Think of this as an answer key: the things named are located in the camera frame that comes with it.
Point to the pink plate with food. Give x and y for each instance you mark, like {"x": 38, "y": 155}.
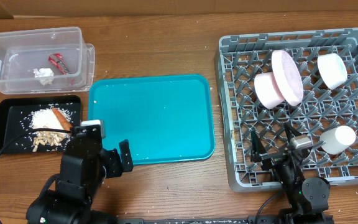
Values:
{"x": 288, "y": 77}

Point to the rice and peanut pile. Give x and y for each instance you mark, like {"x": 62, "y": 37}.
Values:
{"x": 45, "y": 118}

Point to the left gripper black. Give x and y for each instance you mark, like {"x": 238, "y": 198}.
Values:
{"x": 115, "y": 168}

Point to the grey dishwasher rack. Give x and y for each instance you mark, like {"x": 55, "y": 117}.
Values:
{"x": 240, "y": 58}

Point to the white cup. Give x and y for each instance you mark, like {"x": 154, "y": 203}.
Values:
{"x": 332, "y": 70}

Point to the clear plastic bin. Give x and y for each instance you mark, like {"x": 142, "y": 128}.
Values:
{"x": 24, "y": 50}

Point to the black tray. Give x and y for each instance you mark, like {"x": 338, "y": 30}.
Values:
{"x": 16, "y": 117}

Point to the orange carrot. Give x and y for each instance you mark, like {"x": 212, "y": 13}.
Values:
{"x": 62, "y": 120}

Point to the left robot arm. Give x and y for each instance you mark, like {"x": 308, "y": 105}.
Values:
{"x": 67, "y": 197}

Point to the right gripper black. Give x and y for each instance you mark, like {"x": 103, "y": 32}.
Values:
{"x": 257, "y": 147}

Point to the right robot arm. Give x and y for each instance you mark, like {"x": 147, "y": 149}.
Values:
{"x": 308, "y": 197}

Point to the red wrapper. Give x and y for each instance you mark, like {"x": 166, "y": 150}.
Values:
{"x": 57, "y": 61}

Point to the teal plastic tray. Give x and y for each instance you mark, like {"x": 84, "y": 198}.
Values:
{"x": 165, "y": 119}

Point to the pale green bowl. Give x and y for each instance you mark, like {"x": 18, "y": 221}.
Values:
{"x": 338, "y": 139}

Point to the foil ball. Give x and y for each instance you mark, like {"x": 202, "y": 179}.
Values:
{"x": 46, "y": 75}

